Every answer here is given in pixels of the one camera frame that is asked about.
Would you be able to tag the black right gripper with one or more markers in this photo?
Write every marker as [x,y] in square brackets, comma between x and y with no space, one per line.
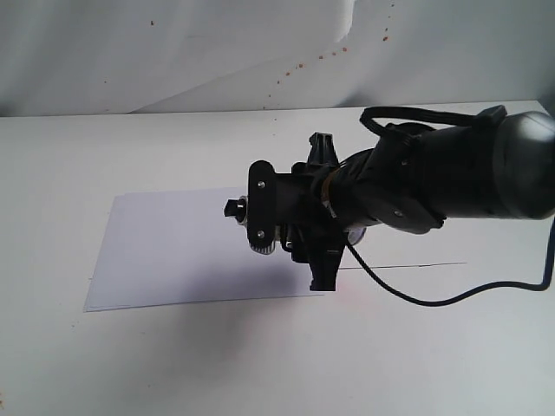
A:
[316,208]

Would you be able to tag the white dotted spray paint can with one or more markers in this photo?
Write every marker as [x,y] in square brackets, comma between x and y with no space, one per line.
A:
[237,209]

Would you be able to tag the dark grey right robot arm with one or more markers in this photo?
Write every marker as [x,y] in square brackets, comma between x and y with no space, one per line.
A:
[425,168]

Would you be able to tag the white paper sheet stack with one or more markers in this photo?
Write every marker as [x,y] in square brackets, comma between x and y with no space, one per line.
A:
[163,248]

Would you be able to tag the white backdrop sheet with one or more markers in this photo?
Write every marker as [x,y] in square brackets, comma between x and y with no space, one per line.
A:
[120,57]

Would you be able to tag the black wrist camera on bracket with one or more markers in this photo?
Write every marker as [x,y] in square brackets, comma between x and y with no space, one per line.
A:
[261,219]

